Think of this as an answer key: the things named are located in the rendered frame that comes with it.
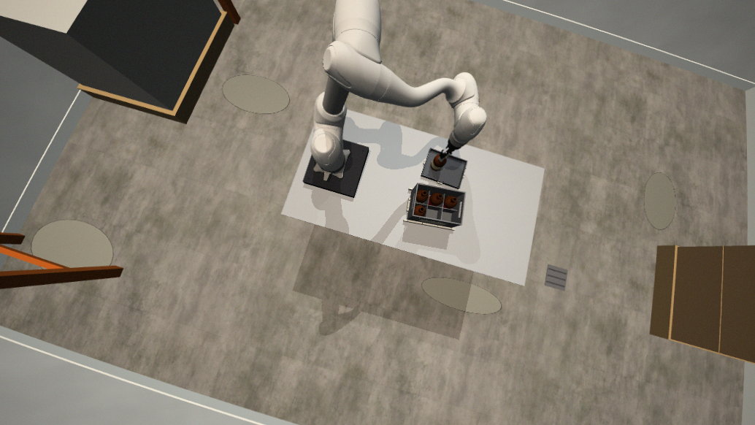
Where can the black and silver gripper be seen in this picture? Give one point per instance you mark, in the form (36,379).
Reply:
(447,151)

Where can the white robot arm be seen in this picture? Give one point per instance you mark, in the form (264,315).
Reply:
(353,64)

